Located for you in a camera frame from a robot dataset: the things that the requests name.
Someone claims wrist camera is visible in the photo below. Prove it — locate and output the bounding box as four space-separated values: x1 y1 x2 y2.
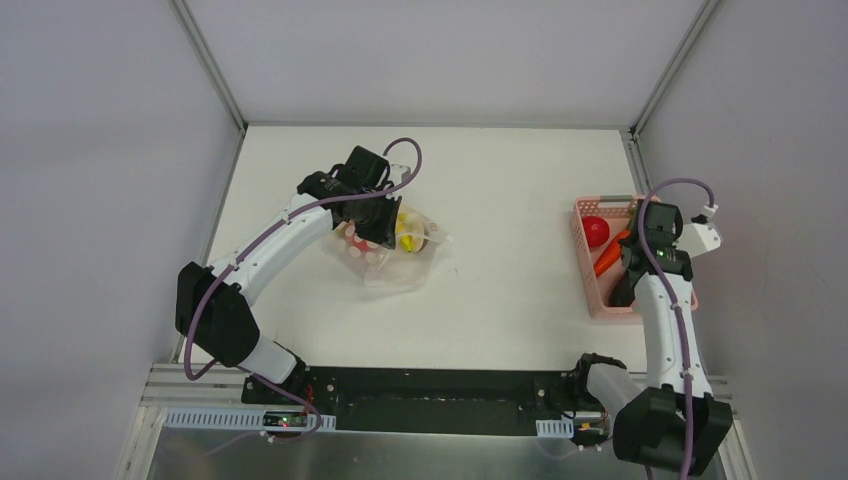
676 205 723 258
385 163 413 188

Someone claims pink plastic basket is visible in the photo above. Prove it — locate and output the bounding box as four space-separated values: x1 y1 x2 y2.
570 194 700 321

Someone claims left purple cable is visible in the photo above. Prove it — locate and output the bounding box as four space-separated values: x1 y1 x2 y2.
184 137 424 445

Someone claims red toy tomato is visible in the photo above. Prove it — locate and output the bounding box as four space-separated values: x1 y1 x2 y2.
581 215 611 249

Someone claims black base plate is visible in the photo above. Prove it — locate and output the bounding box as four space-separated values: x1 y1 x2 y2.
282 366 612 438

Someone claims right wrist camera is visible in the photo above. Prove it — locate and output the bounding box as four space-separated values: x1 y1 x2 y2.
676 205 723 258

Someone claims orange toy carrot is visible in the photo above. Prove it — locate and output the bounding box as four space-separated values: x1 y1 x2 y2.
593 230 630 277

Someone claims purple toy eggplant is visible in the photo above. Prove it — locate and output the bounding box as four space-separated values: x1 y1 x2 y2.
608 271 635 308

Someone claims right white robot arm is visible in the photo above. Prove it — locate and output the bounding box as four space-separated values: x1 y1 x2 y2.
567 199 732 479

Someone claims polka dot zip bag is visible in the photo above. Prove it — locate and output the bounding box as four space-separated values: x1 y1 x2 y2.
323 205 453 293

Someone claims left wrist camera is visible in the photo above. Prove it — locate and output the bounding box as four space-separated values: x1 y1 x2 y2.
385 163 413 188

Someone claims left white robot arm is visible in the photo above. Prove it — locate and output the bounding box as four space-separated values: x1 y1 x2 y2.
175 146 400 405

